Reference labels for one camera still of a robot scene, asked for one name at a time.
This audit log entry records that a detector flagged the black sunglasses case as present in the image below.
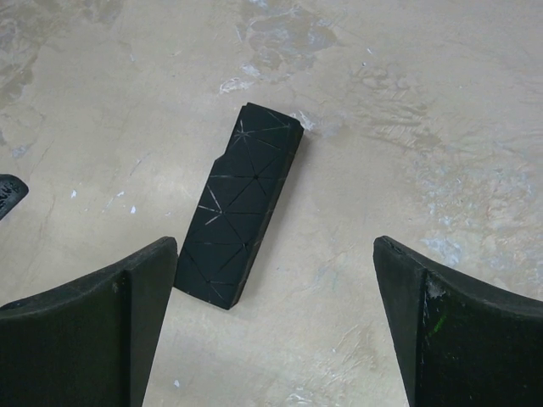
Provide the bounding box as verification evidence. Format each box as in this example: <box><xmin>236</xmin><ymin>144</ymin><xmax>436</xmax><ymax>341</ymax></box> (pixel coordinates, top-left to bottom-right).
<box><xmin>174</xmin><ymin>103</ymin><xmax>304</xmax><ymax>309</ymax></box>

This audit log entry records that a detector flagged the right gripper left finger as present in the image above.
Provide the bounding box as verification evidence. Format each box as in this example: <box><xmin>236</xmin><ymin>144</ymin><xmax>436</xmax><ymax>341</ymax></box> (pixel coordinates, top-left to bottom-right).
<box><xmin>1</xmin><ymin>237</ymin><xmax>177</xmax><ymax>406</ymax></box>

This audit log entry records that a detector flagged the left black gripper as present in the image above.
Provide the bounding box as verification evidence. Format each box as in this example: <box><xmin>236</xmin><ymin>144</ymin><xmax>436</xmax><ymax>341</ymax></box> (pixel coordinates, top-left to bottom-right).
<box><xmin>0</xmin><ymin>174</ymin><xmax>29</xmax><ymax>219</ymax></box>

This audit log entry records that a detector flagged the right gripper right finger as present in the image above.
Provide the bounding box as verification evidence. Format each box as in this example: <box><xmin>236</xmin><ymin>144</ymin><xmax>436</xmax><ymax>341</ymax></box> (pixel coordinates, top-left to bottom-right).
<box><xmin>373</xmin><ymin>236</ymin><xmax>542</xmax><ymax>406</ymax></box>

